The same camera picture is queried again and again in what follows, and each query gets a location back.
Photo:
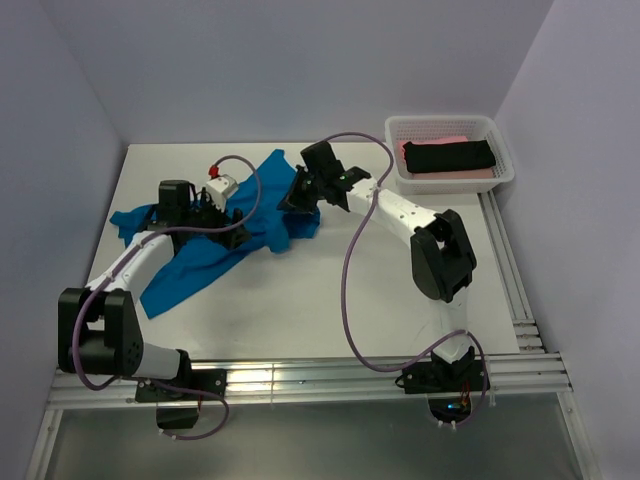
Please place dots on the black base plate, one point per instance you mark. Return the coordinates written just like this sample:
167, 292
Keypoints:
437, 376
208, 380

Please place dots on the aluminium rail frame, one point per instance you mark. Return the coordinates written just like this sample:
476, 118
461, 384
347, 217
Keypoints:
533, 370

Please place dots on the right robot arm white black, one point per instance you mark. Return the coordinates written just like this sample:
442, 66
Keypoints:
442, 258

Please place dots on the white plastic basket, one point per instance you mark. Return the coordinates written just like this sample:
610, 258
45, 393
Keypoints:
431, 127

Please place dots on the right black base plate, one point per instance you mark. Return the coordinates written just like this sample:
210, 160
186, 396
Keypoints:
437, 376

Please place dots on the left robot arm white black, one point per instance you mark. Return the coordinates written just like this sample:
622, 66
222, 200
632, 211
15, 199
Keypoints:
98, 330

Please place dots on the blue t-shirt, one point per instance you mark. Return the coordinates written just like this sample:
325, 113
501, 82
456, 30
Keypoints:
201, 262

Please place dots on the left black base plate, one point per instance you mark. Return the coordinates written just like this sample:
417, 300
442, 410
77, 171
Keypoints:
208, 380

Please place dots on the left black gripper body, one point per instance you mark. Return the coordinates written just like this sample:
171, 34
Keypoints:
208, 217

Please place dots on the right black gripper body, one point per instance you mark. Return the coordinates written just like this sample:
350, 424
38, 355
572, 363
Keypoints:
321, 184

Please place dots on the black rolled t-shirt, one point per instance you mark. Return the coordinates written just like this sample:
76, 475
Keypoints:
448, 157

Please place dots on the pink folded t-shirt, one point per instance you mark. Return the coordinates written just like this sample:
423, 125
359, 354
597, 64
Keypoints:
460, 175

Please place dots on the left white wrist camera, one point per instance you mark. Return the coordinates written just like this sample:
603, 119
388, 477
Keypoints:
220, 189

